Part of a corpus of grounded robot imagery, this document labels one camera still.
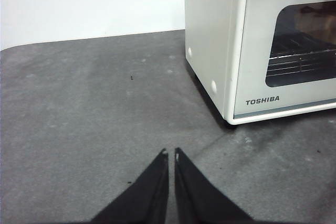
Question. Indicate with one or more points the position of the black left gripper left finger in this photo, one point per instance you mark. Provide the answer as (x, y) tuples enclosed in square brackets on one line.
[(147, 197)]

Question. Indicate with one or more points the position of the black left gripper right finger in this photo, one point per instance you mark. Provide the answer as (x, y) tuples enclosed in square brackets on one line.
[(194, 197)]

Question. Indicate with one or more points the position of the white Toshiba toaster oven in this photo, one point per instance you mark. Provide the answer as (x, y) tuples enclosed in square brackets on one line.
[(210, 24)]

